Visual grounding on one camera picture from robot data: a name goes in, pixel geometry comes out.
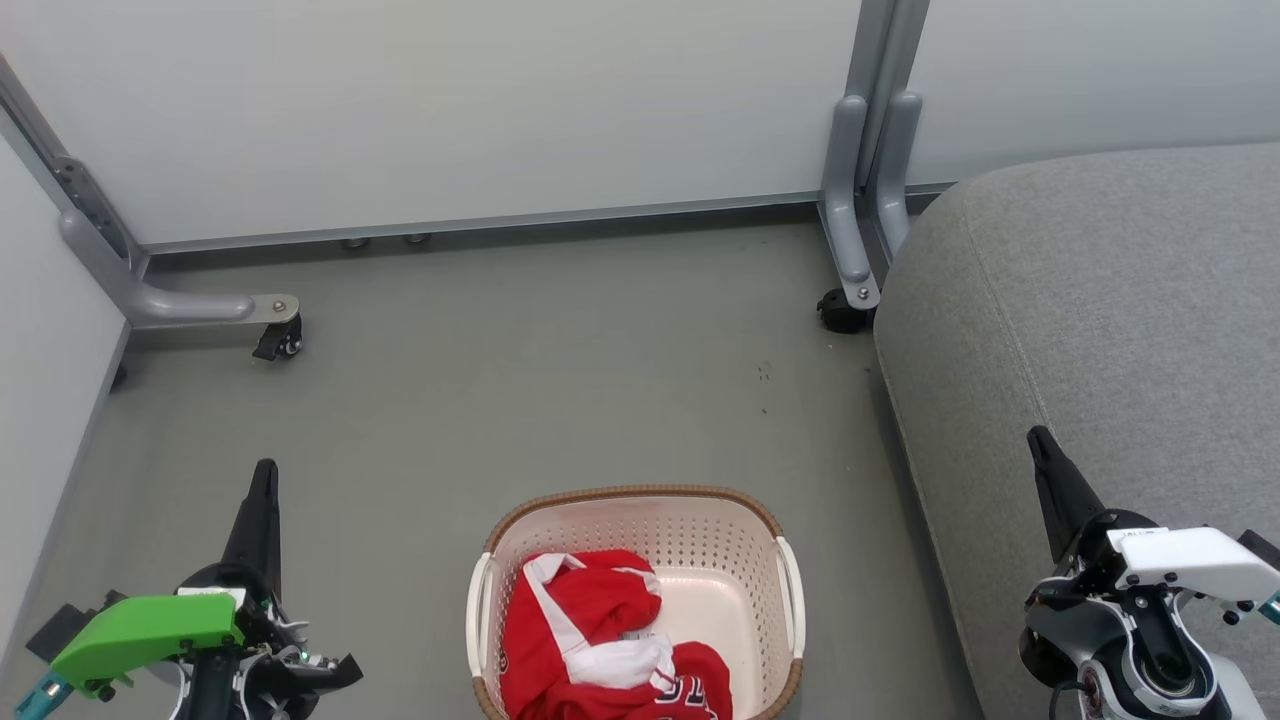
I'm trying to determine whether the grey short partition foot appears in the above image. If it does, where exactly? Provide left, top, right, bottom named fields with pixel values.
left=868, top=90, right=924, bottom=263

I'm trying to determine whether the red garment with white label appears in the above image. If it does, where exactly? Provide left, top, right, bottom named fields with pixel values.
left=515, top=548, right=676, bottom=691

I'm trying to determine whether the white laundry basket brown rim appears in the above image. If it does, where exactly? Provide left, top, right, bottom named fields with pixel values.
left=465, top=485, right=806, bottom=720

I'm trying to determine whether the black caster wheel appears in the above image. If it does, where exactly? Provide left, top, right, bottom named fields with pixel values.
left=817, top=288, right=877, bottom=335
left=253, top=315, right=303, bottom=363

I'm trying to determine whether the grey long partition foot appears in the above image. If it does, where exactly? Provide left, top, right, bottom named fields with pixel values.
left=818, top=95, right=882, bottom=311

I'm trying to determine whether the grey bent partition foot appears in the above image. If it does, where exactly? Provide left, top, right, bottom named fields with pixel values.
left=57, top=208, right=301, bottom=331

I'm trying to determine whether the left black cable teal plug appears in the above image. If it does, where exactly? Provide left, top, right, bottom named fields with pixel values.
left=14, top=675, right=73, bottom=720

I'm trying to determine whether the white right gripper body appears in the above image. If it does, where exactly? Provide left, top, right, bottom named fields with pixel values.
left=1030, top=512, right=1280, bottom=606

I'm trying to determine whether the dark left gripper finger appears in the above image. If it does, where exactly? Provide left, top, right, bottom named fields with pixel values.
left=222, top=460, right=283, bottom=601

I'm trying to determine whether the grey partition bottom rail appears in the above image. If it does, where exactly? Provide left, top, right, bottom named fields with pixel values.
left=140, top=190, right=823, bottom=256

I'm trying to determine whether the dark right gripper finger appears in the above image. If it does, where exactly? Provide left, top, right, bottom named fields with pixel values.
left=1027, top=425, right=1106, bottom=566

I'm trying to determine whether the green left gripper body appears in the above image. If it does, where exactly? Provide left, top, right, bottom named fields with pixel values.
left=50, top=560, right=301, bottom=699

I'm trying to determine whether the grey fabric sofa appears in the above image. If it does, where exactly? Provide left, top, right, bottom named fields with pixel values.
left=873, top=142, right=1280, bottom=720

